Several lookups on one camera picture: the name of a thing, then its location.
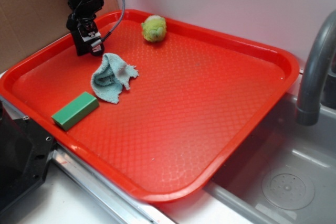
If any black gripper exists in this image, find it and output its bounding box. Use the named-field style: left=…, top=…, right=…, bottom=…
left=66, top=0, right=104, bottom=56

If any black box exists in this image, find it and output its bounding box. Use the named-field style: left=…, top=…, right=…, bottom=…
left=70, top=30, right=89, bottom=56

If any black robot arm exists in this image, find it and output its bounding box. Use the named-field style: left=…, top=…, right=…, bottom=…
left=66, top=0, right=105, bottom=56

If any light blue crumpled cloth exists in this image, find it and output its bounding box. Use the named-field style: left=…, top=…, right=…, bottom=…
left=91, top=53, right=139, bottom=104

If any green rectangular block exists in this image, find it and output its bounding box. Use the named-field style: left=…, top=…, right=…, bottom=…
left=51, top=92, right=99, bottom=131

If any grey sink faucet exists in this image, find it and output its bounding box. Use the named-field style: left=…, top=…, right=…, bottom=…
left=295, top=11, right=335, bottom=126

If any grey plastic sink basin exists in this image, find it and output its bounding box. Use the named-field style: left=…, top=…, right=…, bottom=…
left=205, top=95, right=335, bottom=223

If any sink drain strainer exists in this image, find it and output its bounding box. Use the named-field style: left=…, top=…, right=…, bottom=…
left=261, top=168, right=315, bottom=210

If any grey braided cable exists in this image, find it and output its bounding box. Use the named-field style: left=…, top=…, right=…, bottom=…
left=101, top=0, right=126, bottom=43

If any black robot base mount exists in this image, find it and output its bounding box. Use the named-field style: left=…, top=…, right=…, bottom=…
left=1, top=104, right=55, bottom=214

